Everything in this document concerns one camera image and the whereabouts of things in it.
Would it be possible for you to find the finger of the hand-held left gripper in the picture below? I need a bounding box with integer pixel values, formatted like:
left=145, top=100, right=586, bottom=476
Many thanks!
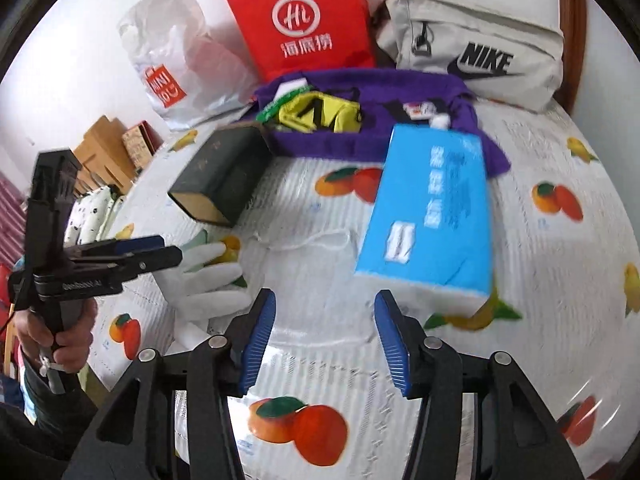
left=74, top=245, right=184, bottom=279
left=64, top=234, right=167, bottom=259

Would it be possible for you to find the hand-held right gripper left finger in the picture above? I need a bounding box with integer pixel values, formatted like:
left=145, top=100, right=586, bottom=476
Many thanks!
left=62, top=287, right=277, bottom=480

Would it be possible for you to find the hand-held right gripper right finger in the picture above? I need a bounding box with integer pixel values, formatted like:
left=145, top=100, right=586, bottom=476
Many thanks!
left=374, top=289, right=586, bottom=480

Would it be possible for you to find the white glove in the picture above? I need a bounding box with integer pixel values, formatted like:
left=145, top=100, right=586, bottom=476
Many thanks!
left=157, top=230, right=251, bottom=346

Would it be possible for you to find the blue tissue pack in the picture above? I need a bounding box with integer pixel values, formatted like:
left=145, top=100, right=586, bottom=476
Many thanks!
left=354, top=124, right=496, bottom=318

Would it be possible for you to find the green snack packet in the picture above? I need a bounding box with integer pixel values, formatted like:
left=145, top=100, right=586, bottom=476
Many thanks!
left=256, top=91, right=302, bottom=123

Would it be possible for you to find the yellow pouch with black strap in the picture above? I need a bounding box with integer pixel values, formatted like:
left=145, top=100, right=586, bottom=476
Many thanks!
left=277, top=91, right=362, bottom=135

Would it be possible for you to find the person's left forearm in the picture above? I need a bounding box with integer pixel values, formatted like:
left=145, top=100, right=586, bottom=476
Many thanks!
left=0, top=350, right=101, bottom=466

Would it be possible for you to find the person's left hand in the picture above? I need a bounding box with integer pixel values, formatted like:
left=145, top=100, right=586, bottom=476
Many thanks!
left=12, top=300, right=99, bottom=376

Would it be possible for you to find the red striped cloth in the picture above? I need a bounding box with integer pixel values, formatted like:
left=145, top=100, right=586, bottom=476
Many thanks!
left=0, top=170, right=31, bottom=271

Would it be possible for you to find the pale dotted cloth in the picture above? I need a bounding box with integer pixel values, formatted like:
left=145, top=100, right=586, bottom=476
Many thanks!
left=62, top=185, right=126, bottom=251

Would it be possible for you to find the brown paper bag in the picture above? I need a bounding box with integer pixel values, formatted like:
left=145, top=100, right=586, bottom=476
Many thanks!
left=72, top=115, right=138, bottom=196

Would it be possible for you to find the printed brown box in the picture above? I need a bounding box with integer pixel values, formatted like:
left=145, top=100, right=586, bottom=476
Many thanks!
left=121, top=120, right=163, bottom=168

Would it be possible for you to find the dark green tin box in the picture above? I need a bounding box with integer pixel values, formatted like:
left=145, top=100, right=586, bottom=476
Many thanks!
left=167, top=125, right=275, bottom=227

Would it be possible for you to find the fruit print tablecloth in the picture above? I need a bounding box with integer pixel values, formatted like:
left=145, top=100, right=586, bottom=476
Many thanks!
left=87, top=95, right=640, bottom=480

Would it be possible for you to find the white plastic shopping bag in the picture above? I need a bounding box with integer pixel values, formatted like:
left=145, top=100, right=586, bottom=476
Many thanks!
left=117, top=0, right=258, bottom=133

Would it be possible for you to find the purple towel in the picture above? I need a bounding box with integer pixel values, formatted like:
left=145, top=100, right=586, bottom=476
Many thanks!
left=252, top=70, right=512, bottom=178

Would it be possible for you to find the grey belt bag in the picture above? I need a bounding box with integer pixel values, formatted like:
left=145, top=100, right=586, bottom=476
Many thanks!
left=375, top=0, right=566, bottom=113

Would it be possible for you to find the white string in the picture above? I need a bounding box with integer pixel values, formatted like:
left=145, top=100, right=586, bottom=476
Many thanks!
left=252, top=229, right=353, bottom=252

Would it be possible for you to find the brown wooden door frame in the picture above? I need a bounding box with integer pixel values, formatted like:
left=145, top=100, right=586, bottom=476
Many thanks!
left=555, top=0, right=588, bottom=111

